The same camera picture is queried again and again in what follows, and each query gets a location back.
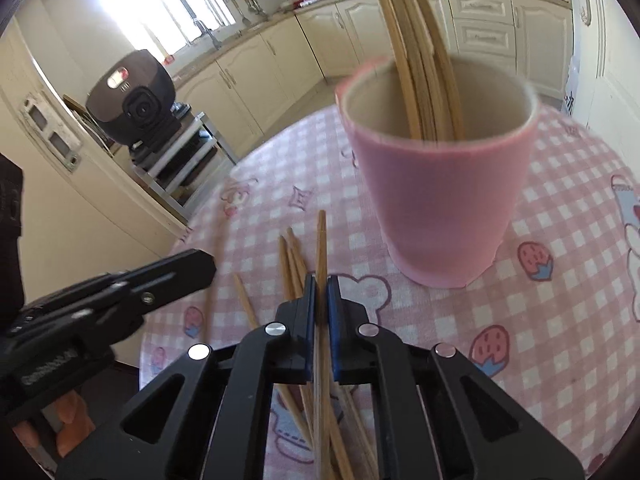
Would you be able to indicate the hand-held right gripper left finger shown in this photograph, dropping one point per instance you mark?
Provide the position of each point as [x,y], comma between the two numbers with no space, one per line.
[311,305]

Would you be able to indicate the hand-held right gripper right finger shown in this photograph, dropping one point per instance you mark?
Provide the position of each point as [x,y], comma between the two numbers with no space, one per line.
[334,320]

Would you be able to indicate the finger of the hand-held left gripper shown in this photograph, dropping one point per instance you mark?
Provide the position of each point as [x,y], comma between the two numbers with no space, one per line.
[90,330]
[175,272]

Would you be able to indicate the pile of wooden chopsticks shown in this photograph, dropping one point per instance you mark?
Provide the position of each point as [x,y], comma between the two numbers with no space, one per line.
[287,267]

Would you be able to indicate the single wooden chopstick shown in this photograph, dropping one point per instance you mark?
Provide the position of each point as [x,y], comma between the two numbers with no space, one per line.
[321,250]

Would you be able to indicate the pink cup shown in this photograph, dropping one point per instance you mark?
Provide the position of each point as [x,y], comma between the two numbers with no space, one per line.
[440,200]

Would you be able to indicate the bundle of wooden chopsticks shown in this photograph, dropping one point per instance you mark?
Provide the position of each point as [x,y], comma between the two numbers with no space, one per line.
[400,35]

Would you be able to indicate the person's left hand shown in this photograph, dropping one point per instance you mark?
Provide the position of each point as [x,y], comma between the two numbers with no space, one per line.
[72,425]

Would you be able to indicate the white metal rack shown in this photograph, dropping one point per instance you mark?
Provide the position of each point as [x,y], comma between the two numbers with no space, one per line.
[200,132]

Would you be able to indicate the dark rice cooker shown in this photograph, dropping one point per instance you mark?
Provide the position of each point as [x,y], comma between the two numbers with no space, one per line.
[135,110]

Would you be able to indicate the metal lock strike plate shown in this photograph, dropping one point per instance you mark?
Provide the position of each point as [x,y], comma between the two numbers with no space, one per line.
[50,135]

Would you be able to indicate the pink checked tablecloth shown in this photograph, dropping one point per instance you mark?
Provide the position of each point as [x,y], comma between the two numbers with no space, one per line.
[550,285]

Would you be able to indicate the metal faucet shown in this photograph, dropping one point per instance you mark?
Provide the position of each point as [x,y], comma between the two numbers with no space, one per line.
[212,37]

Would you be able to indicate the white lower cabinets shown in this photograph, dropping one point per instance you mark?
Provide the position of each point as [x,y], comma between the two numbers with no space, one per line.
[300,60]

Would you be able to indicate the window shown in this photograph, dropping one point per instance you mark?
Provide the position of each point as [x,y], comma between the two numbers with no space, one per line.
[150,0]

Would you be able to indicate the white cabinet drawer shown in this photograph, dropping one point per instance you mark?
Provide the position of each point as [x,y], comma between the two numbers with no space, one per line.
[487,39]
[482,4]

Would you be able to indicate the white plastic bag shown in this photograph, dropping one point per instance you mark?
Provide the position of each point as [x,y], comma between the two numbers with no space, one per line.
[571,85]

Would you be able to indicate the white door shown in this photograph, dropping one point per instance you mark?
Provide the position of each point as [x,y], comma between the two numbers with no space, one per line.
[615,35]

